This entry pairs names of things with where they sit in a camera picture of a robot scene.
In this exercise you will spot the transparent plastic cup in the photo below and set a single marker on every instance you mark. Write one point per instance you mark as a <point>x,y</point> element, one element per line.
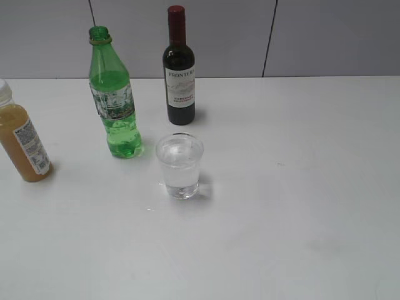
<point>179,155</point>

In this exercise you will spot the orange juice bottle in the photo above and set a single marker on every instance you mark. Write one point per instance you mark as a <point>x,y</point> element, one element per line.
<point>20,140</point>

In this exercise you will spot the green sprite bottle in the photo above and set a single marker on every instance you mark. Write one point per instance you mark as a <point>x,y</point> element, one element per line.
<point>111,89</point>

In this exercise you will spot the dark red wine bottle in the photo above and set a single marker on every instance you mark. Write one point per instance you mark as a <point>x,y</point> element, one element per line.
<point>179,70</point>

